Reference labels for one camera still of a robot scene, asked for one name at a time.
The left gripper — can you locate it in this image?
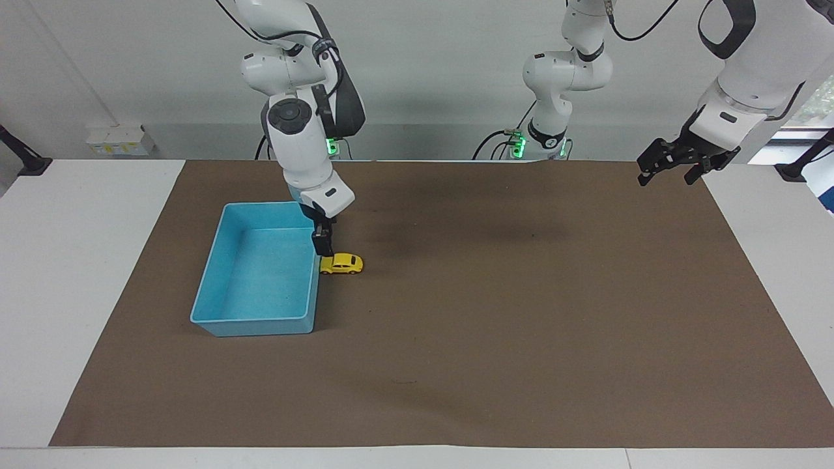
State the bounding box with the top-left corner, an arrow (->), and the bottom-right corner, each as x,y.
637,124 -> 741,188

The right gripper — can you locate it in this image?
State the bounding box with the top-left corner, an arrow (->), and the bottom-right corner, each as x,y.
301,203 -> 337,238

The yellow toy beetle car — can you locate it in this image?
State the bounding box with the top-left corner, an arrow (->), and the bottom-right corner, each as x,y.
319,253 -> 364,276

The light blue plastic bin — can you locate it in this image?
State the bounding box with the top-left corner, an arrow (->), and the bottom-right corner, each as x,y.
190,202 -> 322,337

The black stand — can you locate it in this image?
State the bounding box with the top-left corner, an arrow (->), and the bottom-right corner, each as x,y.
0,124 -> 53,177
775,128 -> 834,183

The white wall socket box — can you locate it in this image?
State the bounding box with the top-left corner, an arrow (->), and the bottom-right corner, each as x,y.
85,125 -> 156,158

